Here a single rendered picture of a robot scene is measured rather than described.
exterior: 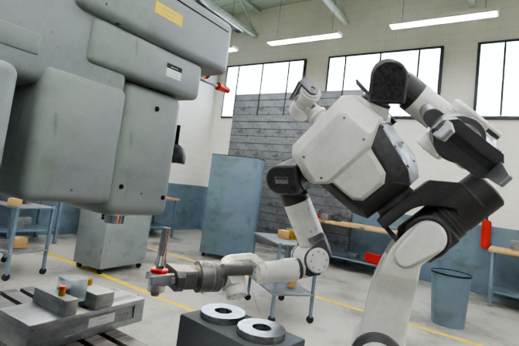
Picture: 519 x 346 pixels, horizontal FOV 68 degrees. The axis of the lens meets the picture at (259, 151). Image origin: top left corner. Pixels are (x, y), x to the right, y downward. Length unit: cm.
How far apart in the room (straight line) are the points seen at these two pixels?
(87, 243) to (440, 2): 792
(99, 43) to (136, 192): 35
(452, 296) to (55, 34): 514
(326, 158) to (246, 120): 917
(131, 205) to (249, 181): 606
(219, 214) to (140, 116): 624
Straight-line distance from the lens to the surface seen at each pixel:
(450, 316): 552
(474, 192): 113
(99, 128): 88
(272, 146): 962
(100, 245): 560
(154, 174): 100
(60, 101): 84
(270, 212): 949
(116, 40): 92
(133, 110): 96
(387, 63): 108
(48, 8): 87
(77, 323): 119
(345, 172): 108
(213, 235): 722
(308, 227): 125
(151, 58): 98
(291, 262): 126
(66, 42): 87
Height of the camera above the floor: 142
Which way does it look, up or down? 5 degrees up
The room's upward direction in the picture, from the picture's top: 7 degrees clockwise
